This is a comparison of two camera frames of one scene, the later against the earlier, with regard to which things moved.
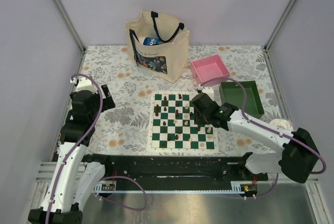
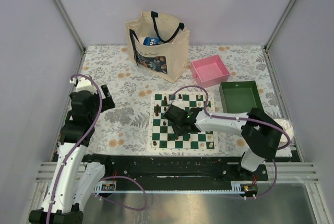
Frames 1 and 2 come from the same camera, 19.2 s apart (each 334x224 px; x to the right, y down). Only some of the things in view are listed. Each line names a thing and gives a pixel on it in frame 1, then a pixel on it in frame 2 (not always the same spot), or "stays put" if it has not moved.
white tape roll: (283, 123) stays put
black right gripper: (197, 119) -> (177, 132)
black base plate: (181, 173) stays put
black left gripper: (107, 102) stays put
